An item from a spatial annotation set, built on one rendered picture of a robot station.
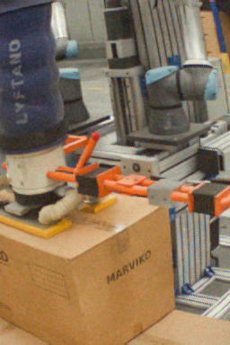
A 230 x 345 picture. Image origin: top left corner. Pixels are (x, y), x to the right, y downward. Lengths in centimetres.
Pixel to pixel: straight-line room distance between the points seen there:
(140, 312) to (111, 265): 24
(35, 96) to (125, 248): 47
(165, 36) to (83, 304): 119
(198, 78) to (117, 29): 42
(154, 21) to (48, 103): 77
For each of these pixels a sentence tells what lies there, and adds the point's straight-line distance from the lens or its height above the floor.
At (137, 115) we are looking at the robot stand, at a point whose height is 106.
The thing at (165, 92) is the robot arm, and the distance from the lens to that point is 197.
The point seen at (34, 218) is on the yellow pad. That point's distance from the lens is 163.
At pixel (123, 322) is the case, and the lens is 166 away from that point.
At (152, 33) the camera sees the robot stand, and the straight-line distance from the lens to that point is 219.
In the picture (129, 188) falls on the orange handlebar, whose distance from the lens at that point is 143.
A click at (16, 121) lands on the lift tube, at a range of 158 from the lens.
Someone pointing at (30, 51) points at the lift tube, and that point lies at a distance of 155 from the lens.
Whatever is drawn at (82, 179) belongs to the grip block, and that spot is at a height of 109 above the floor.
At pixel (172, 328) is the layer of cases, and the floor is 54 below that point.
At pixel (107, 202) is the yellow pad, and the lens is 170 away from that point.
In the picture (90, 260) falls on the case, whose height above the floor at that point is 91.
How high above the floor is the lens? 157
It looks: 18 degrees down
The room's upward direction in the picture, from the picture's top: 8 degrees counter-clockwise
